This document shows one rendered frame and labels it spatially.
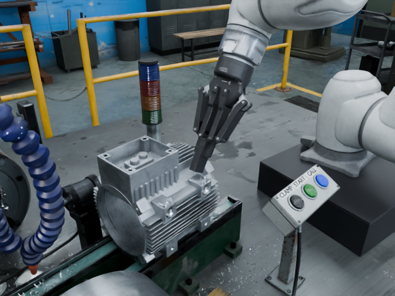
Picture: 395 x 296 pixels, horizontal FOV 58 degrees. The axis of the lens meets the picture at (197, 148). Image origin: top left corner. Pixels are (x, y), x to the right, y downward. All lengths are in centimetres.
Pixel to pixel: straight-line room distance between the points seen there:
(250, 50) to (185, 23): 546
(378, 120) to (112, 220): 70
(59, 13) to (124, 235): 515
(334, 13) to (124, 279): 46
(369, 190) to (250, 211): 33
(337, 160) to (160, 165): 62
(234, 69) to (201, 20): 568
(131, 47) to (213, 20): 156
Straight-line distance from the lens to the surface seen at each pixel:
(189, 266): 87
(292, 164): 115
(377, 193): 109
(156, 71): 104
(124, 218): 83
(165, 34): 602
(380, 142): 102
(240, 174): 127
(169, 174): 70
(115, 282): 44
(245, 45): 71
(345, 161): 115
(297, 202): 71
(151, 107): 107
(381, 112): 102
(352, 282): 98
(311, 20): 61
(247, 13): 71
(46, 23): 577
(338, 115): 108
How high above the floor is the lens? 148
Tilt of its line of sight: 28 degrees down
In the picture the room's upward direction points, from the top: straight up
